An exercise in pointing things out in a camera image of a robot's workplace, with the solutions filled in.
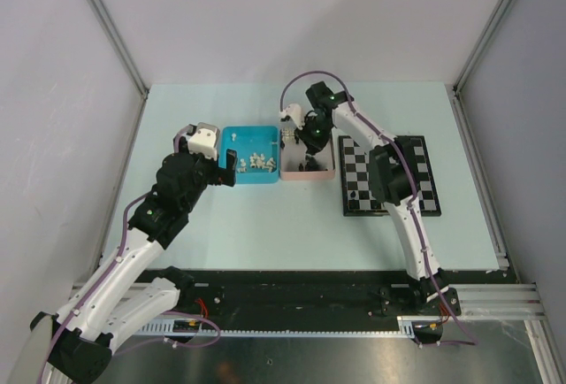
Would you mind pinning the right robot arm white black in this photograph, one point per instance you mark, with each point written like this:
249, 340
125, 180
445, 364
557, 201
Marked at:
391, 170

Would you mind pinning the black silver chessboard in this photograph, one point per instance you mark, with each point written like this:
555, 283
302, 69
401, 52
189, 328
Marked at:
354, 176

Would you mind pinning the grey cable duct strip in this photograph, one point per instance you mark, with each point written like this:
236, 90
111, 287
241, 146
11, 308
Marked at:
164, 327

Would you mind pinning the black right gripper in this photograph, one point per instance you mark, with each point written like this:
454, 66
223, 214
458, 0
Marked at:
313, 145

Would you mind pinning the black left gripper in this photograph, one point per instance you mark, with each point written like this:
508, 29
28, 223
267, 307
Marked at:
219, 176

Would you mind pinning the aluminium frame post right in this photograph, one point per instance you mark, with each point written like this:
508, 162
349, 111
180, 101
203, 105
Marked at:
499, 13

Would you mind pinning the white chess pieces cluster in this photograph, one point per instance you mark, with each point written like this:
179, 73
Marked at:
257, 162

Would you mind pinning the aluminium frame post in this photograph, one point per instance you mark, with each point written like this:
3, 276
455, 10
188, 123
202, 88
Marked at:
499, 13
111, 31

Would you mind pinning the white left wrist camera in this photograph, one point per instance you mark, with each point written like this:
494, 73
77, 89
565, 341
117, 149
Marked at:
203, 139

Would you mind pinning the pink plastic tray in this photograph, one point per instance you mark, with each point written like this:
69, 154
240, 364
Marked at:
292, 153

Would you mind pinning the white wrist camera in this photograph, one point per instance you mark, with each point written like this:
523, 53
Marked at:
203, 139
294, 113

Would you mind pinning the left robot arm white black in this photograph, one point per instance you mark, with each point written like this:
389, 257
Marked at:
87, 331

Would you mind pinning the aluminium frame post left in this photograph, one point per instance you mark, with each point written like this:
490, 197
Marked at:
111, 31

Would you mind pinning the blue plastic tray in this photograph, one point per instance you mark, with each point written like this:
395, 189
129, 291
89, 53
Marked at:
258, 139

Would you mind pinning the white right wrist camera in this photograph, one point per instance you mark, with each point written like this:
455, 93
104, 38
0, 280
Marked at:
294, 113

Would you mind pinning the black chess pieces cluster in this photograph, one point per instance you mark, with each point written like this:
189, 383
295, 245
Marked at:
309, 166

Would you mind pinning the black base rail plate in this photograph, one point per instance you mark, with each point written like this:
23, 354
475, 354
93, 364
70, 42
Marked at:
309, 302

